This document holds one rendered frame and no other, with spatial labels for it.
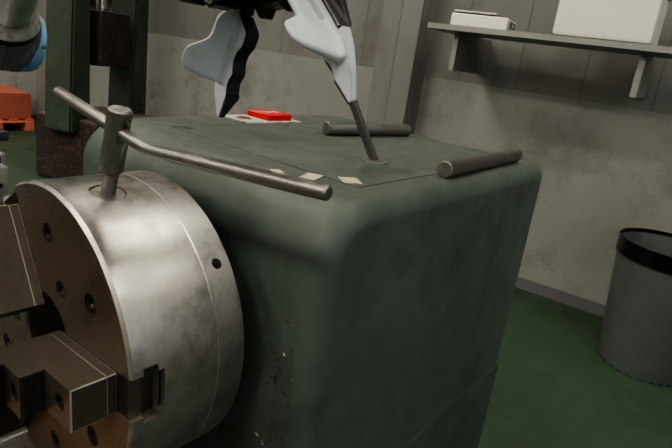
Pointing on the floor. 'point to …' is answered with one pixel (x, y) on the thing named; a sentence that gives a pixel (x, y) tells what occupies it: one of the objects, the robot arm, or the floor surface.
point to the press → (91, 46)
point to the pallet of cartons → (15, 108)
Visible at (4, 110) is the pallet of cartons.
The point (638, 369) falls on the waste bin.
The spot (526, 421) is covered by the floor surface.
